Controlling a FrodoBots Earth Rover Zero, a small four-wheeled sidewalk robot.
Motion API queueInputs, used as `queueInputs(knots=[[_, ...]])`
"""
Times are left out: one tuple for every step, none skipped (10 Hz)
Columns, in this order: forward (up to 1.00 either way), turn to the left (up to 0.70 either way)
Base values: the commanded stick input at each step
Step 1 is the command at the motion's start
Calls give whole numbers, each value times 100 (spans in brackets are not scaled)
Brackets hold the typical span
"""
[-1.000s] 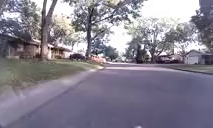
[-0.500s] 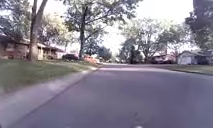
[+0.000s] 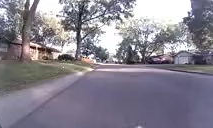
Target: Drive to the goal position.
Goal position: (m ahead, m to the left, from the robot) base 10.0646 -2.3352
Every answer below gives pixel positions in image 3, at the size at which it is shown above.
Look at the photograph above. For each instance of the orange vehicle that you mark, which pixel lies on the orange vehicle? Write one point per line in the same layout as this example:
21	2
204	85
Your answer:
88	60

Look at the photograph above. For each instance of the dark narrow conifer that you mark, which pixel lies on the dark narrow conifer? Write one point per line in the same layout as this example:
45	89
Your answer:
130	55

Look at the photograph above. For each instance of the dark bush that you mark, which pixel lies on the dark bush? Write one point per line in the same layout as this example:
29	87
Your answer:
65	57

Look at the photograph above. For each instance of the grey asphalt road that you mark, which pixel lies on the grey asphalt road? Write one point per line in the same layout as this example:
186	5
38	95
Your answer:
134	96

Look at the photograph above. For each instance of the broad leafy tree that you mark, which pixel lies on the broad leafy tree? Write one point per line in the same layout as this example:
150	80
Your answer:
144	36

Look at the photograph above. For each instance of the reddish low building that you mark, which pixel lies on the reddish low building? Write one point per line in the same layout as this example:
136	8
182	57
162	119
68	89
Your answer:
160	59

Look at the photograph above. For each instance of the low brown house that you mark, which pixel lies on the low brown house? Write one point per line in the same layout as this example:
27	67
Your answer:
40	51

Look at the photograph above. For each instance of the robot's own part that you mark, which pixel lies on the robot's own part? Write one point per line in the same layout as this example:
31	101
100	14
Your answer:
139	126

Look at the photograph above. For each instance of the white garage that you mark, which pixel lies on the white garage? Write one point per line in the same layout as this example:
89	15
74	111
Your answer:
183	58

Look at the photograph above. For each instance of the grass lawn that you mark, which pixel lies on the grass lawn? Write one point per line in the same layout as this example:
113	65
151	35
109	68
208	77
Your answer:
27	73

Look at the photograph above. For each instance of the thick leaning tree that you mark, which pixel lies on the thick leaning tree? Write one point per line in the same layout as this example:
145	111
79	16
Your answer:
26	40

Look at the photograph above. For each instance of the concrete kerb strip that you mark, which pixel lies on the concrete kerb strip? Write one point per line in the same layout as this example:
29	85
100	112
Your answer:
20	103

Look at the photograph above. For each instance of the grass verge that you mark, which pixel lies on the grass verge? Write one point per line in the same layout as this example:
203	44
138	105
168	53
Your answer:
200	69

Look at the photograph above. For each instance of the dark tall tree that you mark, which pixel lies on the dark tall tree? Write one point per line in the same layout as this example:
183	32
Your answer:
204	23

